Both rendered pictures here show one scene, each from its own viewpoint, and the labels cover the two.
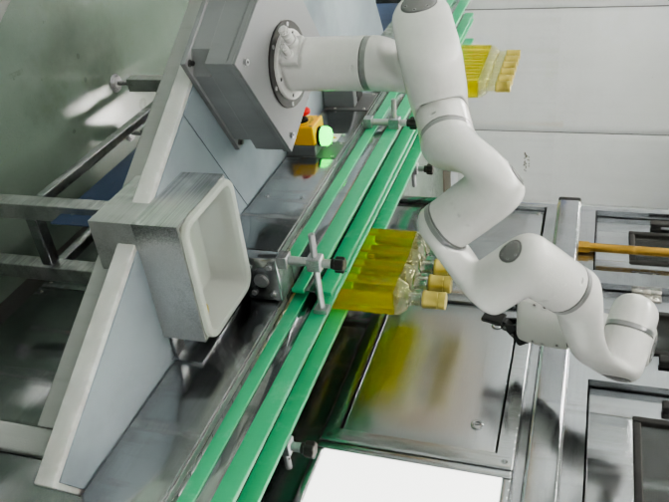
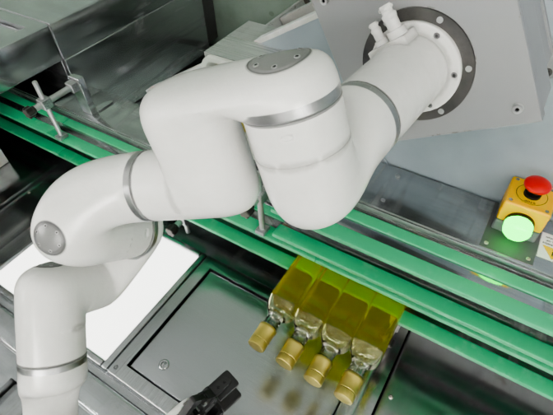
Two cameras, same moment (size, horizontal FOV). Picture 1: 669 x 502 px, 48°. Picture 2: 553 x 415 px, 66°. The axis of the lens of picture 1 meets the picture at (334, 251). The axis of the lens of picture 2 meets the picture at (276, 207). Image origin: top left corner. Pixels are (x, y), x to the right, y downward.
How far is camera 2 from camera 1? 1.37 m
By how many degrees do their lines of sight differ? 74
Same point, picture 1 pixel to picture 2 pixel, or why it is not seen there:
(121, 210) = (252, 31)
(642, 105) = not seen: outside the picture
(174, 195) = (257, 51)
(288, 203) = (375, 189)
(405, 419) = (197, 314)
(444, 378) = (227, 359)
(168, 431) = not seen: hidden behind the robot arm
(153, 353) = not seen: hidden behind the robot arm
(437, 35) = (175, 83)
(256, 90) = (332, 41)
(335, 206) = (373, 234)
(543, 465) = (98, 398)
